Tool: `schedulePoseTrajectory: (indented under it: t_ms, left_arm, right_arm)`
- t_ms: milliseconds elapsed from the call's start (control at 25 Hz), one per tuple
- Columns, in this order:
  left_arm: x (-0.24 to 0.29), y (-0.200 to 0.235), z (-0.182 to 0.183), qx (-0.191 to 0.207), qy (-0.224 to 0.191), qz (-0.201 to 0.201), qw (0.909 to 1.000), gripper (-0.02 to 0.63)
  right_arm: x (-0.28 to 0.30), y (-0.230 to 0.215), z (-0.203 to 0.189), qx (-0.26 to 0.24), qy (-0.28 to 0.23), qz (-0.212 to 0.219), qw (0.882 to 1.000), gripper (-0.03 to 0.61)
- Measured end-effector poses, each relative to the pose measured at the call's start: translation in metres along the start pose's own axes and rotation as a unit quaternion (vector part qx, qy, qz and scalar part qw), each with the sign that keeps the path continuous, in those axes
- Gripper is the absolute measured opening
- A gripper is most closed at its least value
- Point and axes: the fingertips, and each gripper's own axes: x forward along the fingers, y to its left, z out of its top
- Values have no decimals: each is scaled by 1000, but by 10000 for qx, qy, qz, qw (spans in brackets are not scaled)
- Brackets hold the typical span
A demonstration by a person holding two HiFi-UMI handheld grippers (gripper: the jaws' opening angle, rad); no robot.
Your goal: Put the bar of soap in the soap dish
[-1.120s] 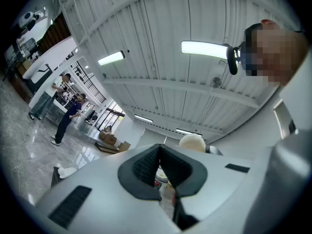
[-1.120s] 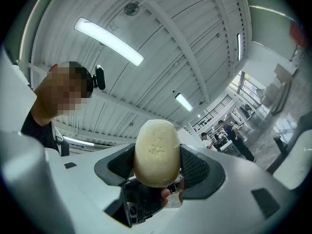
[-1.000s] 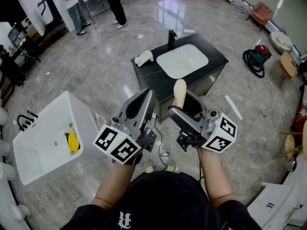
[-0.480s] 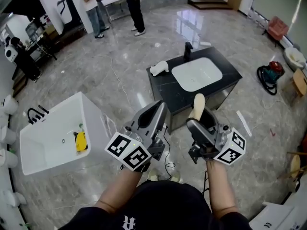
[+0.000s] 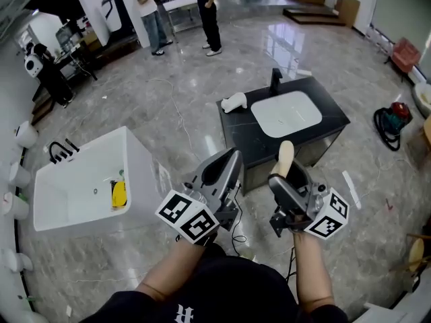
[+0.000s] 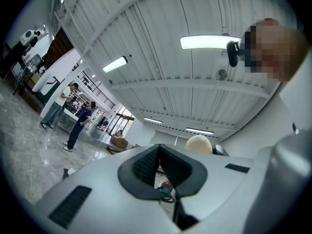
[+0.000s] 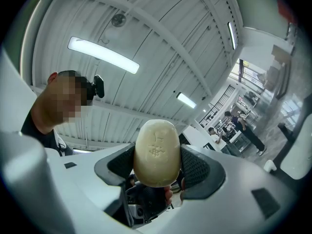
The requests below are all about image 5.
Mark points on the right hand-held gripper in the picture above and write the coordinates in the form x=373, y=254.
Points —
x=328, y=214

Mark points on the person's left forearm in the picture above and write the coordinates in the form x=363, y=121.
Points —
x=171, y=269

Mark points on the cluttered work desk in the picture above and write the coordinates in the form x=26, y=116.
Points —
x=72, y=50

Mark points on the red and green vacuum cleaner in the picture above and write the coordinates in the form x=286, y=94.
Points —
x=395, y=118

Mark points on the white sink basin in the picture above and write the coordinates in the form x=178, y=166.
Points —
x=286, y=113

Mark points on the white toilet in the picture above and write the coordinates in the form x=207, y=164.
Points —
x=15, y=259
x=26, y=134
x=19, y=174
x=15, y=205

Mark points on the white bathtub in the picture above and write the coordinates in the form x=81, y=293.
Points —
x=81, y=187

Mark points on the white round basin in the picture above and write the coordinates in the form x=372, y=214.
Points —
x=422, y=99

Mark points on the yellow item in bathtub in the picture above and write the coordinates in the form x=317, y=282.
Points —
x=119, y=194

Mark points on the black bathtub faucet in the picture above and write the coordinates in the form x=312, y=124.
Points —
x=57, y=151

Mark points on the black marble sink cabinet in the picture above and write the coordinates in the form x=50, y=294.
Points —
x=242, y=126

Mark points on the white backpack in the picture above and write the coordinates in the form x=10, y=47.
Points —
x=33, y=65

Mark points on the dark wooden platform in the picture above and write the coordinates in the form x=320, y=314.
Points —
x=313, y=15

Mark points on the person's black shirt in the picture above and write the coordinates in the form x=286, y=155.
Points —
x=222, y=291

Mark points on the person's right forearm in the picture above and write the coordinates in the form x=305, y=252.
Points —
x=311, y=271

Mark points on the white strip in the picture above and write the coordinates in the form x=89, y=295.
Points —
x=352, y=190

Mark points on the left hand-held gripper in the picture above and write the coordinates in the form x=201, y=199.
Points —
x=188, y=215

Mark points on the red chair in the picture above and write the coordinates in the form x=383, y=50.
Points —
x=405, y=54

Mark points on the black treadmill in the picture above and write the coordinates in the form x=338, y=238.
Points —
x=116, y=10

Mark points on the black sink faucet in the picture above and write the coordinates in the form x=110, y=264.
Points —
x=275, y=81

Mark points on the wooden stool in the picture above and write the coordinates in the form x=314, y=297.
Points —
x=415, y=251

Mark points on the flat cardboard sheet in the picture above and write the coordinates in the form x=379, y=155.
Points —
x=349, y=10

